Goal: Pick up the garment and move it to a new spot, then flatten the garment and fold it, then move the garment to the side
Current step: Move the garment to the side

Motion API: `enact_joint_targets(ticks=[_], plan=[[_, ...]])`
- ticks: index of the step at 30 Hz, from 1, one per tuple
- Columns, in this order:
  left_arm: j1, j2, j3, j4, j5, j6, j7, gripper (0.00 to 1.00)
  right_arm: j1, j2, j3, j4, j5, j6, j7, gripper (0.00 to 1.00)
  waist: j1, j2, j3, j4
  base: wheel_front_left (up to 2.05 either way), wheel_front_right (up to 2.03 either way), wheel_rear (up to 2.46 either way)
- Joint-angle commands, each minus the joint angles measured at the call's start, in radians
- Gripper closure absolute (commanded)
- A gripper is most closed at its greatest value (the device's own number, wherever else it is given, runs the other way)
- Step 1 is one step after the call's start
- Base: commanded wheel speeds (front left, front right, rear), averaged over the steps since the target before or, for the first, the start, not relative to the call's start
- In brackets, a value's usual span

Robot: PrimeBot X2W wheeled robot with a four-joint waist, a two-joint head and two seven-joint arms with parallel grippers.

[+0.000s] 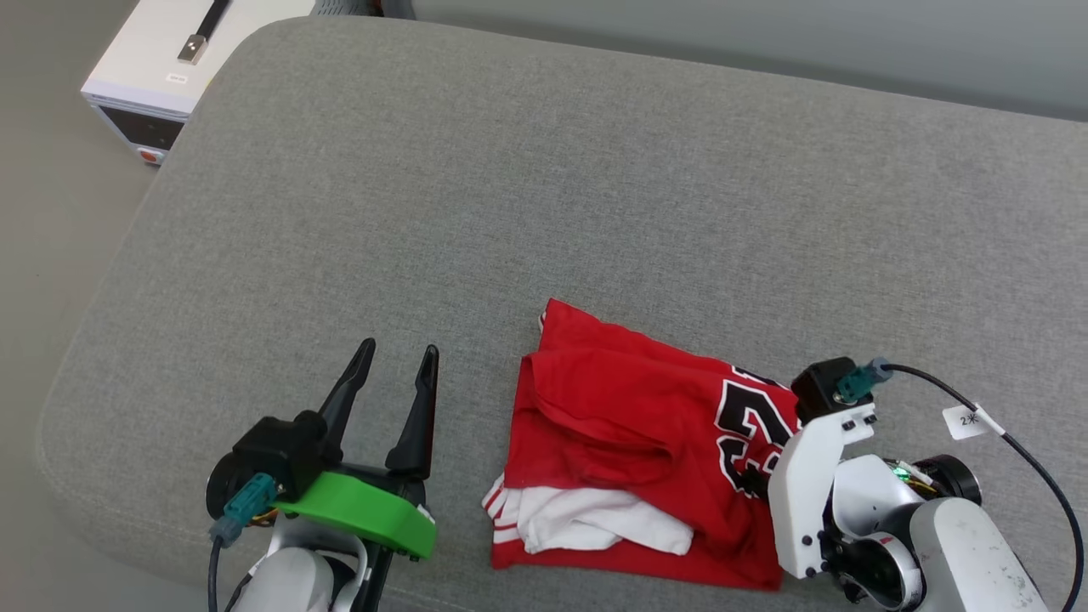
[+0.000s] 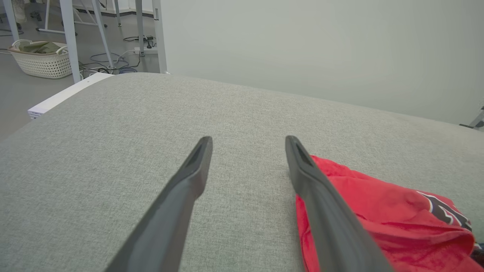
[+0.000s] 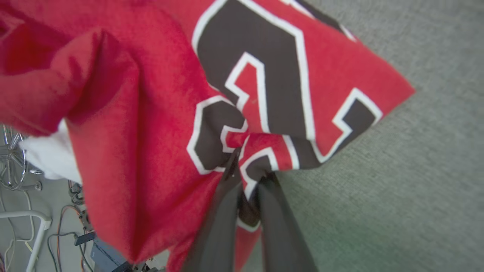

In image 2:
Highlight cream handled laundry basket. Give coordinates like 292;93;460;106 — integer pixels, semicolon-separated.
8;39;73;79

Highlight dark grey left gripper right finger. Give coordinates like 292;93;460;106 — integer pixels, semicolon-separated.
285;135;394;272

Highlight red basketball jersey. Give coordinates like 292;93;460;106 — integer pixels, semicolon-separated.
295;154;484;272

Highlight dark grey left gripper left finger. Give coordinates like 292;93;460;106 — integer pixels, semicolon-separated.
105;136;213;272

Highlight olive green garment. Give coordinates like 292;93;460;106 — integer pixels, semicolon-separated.
18;41;62;54

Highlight white table leg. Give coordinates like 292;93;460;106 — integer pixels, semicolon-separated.
90;0;115;70
2;0;20;42
151;0;168;74
59;0;82;84

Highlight tangled floor cables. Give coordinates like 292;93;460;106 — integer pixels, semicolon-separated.
79;35;155;75

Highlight white flat board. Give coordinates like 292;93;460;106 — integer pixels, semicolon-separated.
27;72;115;120

